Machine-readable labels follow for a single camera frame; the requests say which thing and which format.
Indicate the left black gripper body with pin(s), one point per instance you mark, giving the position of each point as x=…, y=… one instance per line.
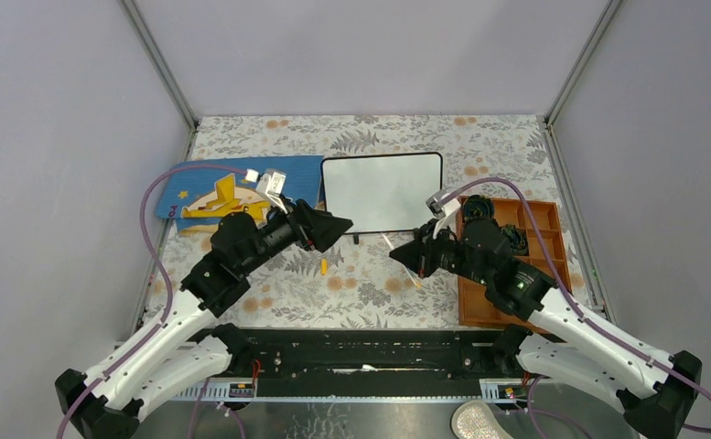
x=303, y=234

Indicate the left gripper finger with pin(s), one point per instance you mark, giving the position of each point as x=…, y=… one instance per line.
x=313, y=218
x=322, y=239

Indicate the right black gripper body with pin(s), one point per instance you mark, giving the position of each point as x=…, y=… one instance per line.
x=442, y=251

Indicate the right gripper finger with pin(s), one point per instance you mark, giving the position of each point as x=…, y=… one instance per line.
x=416, y=248
x=416, y=265

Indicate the white marker pen yellow end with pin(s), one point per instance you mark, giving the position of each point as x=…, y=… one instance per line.
x=415, y=281

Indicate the small black-framed whiteboard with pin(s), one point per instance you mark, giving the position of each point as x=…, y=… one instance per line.
x=381, y=193

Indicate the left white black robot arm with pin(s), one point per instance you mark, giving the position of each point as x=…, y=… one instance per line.
x=184, y=343

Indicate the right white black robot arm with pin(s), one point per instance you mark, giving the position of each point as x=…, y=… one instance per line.
x=558, y=337

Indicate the rolled dark tie top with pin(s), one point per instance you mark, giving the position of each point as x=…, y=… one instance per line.
x=477, y=207

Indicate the rolled dark tie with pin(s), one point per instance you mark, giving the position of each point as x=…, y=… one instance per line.
x=477, y=207
x=517, y=239

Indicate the orange wooden compartment tray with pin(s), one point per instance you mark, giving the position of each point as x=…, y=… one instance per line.
x=547, y=252

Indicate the rolled dark tie right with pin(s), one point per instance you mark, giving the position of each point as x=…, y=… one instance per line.
x=517, y=239

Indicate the blue cartoon print cloth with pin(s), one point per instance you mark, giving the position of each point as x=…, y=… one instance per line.
x=198, y=198

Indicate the grey speckled oval object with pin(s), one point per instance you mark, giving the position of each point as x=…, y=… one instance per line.
x=476, y=420

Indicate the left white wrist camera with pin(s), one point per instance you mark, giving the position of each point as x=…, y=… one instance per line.
x=269, y=185

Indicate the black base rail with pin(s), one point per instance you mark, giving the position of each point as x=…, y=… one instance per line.
x=341, y=365

